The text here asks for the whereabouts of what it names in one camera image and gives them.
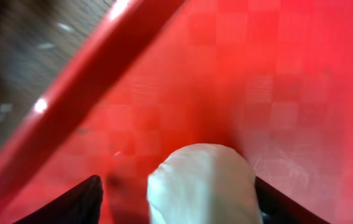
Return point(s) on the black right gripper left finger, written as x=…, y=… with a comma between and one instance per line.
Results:
x=79, y=205

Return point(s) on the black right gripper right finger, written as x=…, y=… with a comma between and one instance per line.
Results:
x=277, y=208

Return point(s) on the red plastic tray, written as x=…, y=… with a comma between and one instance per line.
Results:
x=111, y=88

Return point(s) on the white napkin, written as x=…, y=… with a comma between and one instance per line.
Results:
x=203, y=183

